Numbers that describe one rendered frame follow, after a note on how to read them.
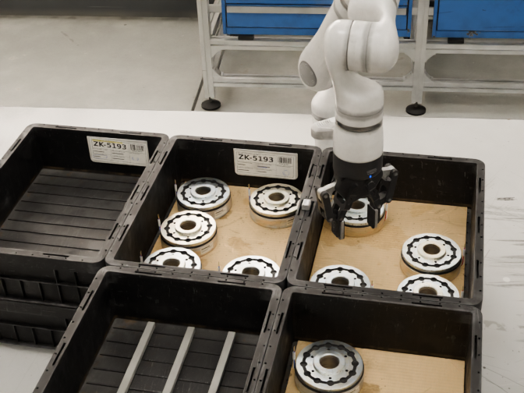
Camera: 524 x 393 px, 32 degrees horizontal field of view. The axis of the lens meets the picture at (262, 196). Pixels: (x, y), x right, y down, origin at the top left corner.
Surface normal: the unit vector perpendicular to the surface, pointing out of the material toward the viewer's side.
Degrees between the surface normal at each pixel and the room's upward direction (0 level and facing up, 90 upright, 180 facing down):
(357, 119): 90
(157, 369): 0
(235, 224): 0
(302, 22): 90
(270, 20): 90
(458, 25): 90
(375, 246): 0
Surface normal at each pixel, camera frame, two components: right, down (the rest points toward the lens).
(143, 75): -0.04, -0.81
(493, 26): -0.11, 0.58
